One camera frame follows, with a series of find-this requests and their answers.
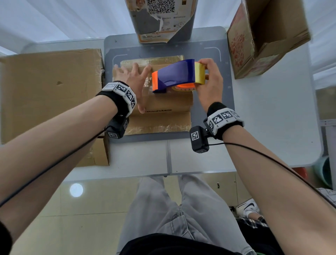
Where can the large cardboard box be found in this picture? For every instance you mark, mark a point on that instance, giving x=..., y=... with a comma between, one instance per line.
x=52, y=92

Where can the black shirt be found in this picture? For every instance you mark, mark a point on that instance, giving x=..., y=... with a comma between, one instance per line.
x=178, y=247

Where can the white perforated metal bar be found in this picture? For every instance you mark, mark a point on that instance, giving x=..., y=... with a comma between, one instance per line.
x=328, y=122

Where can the person's right forearm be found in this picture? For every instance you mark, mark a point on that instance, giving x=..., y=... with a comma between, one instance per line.
x=275, y=189

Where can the orange plastic basin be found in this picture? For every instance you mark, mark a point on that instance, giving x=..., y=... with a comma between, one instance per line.
x=300, y=173

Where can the red print cardboard box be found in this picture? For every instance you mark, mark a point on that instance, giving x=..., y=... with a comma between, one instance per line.
x=275, y=26

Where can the grey scanner kiosk with poster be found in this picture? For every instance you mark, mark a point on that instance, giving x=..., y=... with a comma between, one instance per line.
x=168, y=26

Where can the grey trousers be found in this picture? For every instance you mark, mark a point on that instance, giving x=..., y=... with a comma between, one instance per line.
x=157, y=210

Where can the white metal frame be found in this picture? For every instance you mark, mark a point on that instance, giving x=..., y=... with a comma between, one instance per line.
x=8, y=50

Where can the cardboard box black print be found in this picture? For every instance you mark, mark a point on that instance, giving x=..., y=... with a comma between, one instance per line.
x=162, y=123

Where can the person's right hand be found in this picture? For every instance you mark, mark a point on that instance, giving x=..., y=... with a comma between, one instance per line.
x=212, y=86

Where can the grey scanning mat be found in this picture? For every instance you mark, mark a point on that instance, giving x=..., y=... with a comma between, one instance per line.
x=210, y=42

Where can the blue orange tape dispenser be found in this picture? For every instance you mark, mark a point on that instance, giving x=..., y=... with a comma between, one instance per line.
x=176, y=73
x=200, y=73

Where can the black white plaid cloth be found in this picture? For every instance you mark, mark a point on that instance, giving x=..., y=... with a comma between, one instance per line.
x=252, y=223

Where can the white checked cloth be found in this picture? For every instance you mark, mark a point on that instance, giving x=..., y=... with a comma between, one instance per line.
x=328, y=195

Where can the person's left hand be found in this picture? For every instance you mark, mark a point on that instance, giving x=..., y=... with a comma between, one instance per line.
x=131, y=81

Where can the person's left forearm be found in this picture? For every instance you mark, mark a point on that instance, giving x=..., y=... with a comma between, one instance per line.
x=52, y=142

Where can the white sneaker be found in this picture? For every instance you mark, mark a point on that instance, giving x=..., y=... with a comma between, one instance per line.
x=248, y=206

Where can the teal plastic bucket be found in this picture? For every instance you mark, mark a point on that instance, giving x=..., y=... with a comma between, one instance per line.
x=321, y=173

